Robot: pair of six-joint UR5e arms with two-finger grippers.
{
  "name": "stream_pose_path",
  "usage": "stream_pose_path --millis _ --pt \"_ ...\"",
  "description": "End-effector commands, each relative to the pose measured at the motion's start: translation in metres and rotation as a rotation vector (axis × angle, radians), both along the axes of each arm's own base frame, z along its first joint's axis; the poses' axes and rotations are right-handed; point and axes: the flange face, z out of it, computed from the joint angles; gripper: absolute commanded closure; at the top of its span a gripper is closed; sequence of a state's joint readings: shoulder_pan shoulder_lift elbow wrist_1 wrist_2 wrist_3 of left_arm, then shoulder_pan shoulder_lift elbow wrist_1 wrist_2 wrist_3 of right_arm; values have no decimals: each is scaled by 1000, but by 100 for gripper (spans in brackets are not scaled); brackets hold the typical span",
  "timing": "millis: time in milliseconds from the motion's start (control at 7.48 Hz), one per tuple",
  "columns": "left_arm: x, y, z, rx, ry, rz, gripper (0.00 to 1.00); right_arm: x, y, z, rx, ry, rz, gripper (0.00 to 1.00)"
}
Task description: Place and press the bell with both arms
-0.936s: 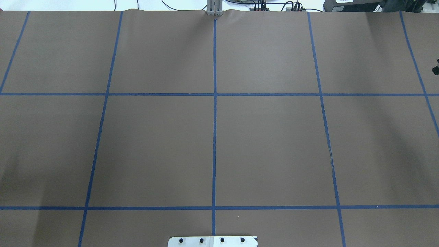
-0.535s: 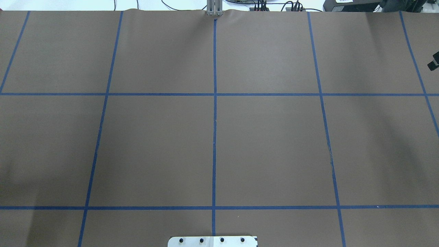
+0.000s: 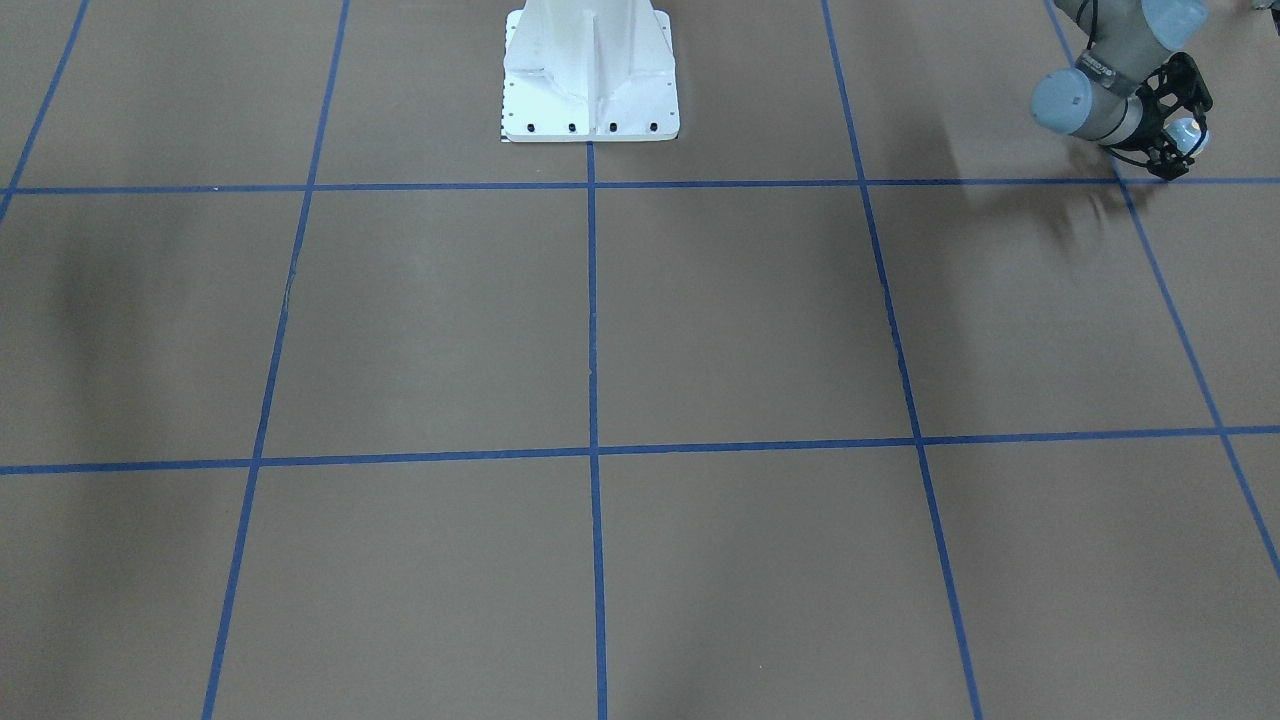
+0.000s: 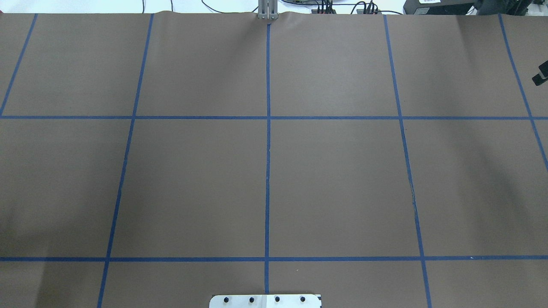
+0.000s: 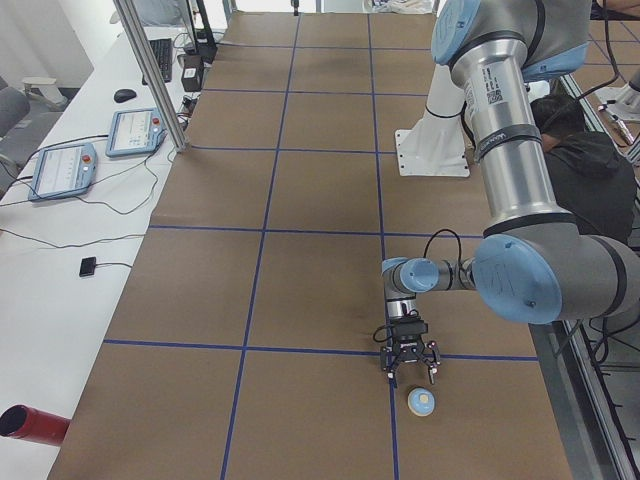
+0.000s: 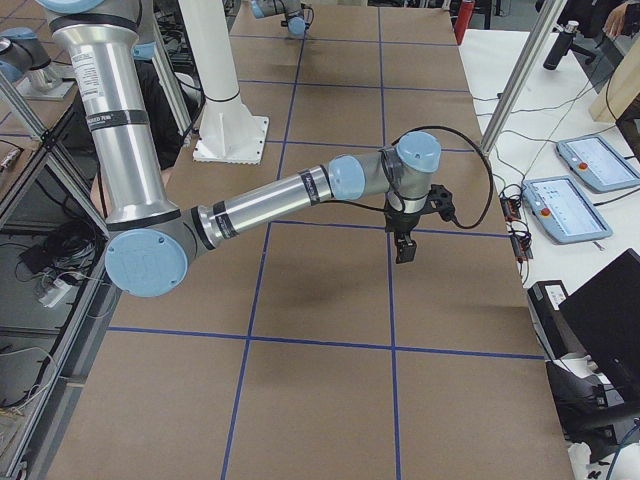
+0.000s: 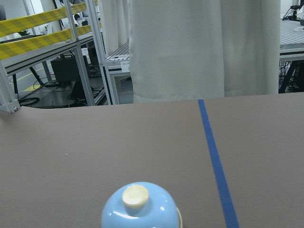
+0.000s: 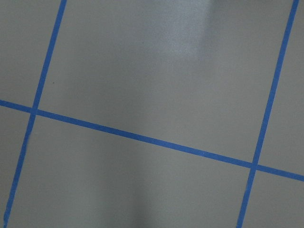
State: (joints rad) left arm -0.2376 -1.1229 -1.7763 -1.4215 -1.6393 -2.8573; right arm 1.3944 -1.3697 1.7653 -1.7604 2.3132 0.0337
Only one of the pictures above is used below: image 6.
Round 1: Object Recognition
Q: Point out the aluminium frame post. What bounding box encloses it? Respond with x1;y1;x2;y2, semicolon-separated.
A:
480;0;566;156

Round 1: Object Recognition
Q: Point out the black laptop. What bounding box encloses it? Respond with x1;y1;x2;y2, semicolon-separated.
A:
560;248;639;401

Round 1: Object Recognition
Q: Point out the person in black hoodie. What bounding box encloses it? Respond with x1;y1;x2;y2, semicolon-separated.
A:
134;60;183;186

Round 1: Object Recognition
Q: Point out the near blue teach pendant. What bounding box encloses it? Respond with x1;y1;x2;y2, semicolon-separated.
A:
522;175;613;244

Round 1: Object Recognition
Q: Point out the black box with label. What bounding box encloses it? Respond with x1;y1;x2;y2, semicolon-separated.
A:
527;280;576;359

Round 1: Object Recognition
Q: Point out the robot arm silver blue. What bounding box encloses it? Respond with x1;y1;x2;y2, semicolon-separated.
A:
43;1;454;297
249;0;315;37

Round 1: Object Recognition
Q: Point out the blue teach pendant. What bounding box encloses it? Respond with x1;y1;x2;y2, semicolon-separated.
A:
522;175;613;244
556;135;639;193

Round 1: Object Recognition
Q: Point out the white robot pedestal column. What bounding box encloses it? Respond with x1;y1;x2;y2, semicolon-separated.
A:
179;0;269;164

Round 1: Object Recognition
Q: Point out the small orange circuit board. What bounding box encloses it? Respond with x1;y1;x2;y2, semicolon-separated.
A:
500;196;522;223

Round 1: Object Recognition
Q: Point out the far blue teach pendant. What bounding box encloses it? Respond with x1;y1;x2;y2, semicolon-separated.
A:
556;135;639;193

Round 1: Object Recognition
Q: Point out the black water bottle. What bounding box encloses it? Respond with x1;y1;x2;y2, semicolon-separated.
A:
543;20;579;70

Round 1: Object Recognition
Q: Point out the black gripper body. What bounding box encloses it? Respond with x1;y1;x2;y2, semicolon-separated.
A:
384;205;423;240

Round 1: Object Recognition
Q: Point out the red cylinder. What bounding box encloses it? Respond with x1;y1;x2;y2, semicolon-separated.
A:
454;0;475;46

